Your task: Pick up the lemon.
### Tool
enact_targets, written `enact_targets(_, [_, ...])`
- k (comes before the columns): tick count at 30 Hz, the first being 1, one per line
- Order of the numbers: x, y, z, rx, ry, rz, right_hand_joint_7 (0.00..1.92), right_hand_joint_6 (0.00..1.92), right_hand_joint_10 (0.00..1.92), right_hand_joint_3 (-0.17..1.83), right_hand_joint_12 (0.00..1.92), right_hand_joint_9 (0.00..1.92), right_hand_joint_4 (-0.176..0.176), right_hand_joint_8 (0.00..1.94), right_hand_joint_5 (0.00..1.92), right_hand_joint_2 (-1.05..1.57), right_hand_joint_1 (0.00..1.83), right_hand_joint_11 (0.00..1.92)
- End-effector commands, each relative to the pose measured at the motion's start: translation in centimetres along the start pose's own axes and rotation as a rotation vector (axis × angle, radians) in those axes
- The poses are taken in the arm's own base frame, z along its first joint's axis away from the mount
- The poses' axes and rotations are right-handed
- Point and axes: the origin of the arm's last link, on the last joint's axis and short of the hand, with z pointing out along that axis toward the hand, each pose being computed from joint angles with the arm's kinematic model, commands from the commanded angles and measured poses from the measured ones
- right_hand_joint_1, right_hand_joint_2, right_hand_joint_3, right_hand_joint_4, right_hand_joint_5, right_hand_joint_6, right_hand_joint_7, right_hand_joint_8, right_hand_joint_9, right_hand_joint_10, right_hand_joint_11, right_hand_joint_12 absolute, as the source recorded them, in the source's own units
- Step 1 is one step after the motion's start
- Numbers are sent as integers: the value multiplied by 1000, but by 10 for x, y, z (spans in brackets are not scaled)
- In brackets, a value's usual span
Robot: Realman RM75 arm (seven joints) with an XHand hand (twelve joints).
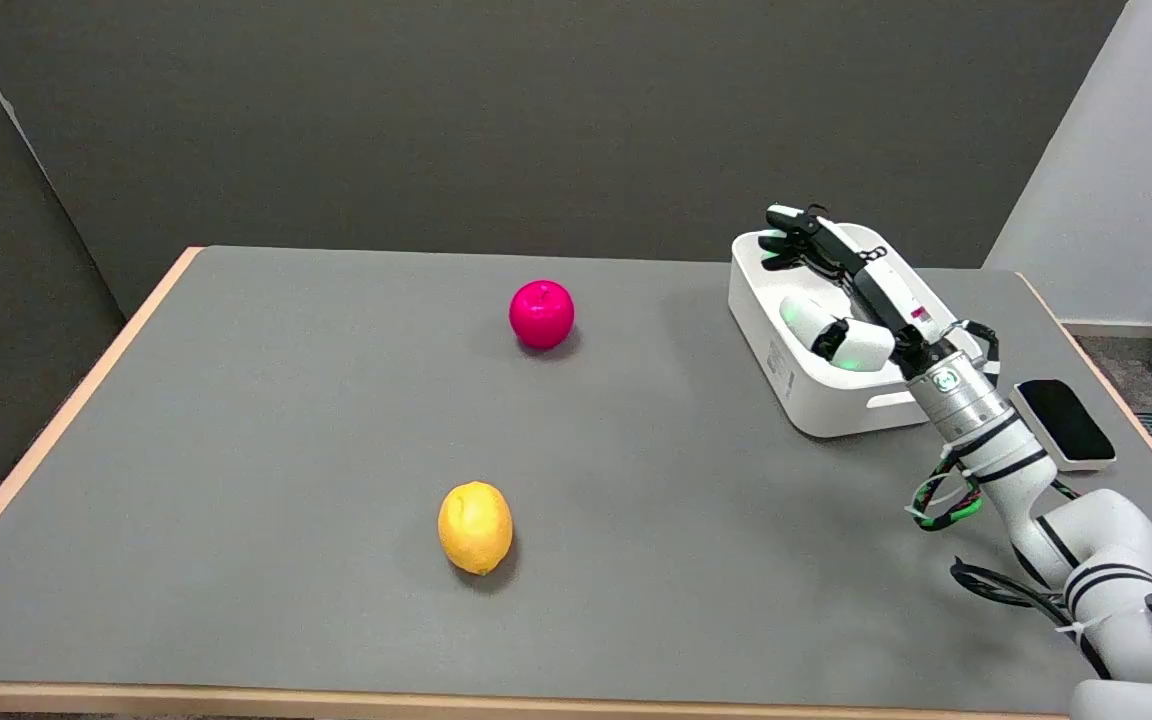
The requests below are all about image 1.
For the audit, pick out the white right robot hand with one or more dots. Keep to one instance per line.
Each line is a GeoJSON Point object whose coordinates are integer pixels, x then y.
{"type": "Point", "coordinates": [886, 295]}

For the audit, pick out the yellow lemon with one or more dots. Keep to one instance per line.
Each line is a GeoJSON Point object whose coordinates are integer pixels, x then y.
{"type": "Point", "coordinates": [475, 527]}

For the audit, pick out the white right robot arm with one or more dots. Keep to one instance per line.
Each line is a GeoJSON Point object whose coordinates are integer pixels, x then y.
{"type": "Point", "coordinates": [1046, 500]}

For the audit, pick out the white plastic bin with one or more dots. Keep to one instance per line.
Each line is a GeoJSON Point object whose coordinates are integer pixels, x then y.
{"type": "Point", "coordinates": [821, 395]}

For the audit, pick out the black and white flat device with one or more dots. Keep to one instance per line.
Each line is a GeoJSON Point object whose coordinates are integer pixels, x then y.
{"type": "Point", "coordinates": [1064, 422]}

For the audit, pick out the red apple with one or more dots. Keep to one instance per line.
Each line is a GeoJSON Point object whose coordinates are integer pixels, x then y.
{"type": "Point", "coordinates": [541, 314]}

